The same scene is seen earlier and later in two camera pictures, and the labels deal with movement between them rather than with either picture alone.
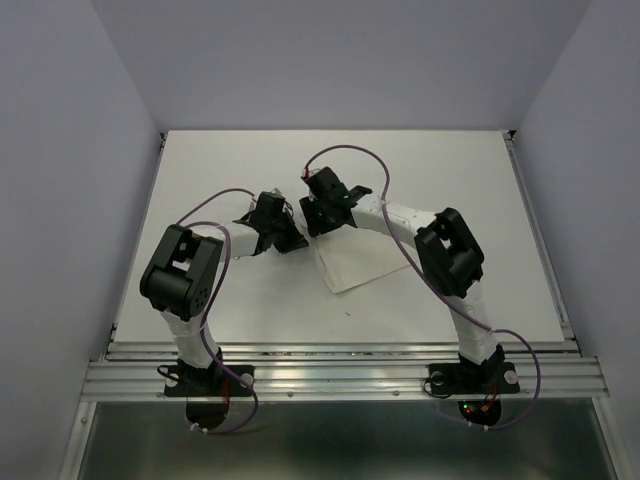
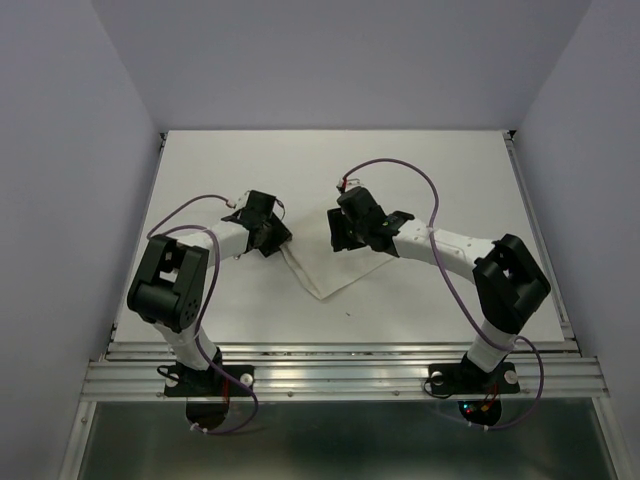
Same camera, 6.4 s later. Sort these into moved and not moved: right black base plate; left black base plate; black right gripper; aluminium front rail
Moved: black right gripper
Not moved: left black base plate; aluminium front rail; right black base plate
